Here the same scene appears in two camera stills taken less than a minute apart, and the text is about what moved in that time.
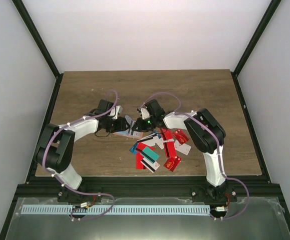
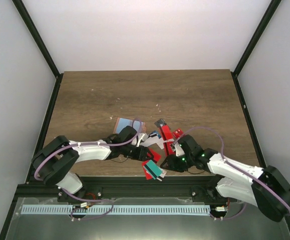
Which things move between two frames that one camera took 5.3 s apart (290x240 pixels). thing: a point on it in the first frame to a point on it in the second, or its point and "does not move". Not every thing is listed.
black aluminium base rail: (150, 187) does not move
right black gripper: (140, 125) to (173, 165)
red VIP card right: (180, 136) does not move
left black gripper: (121, 126) to (141, 155)
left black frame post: (27, 19) does not move
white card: (149, 166) to (161, 177)
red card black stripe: (138, 157) to (151, 171)
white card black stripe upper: (151, 140) does not move
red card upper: (167, 134) does not move
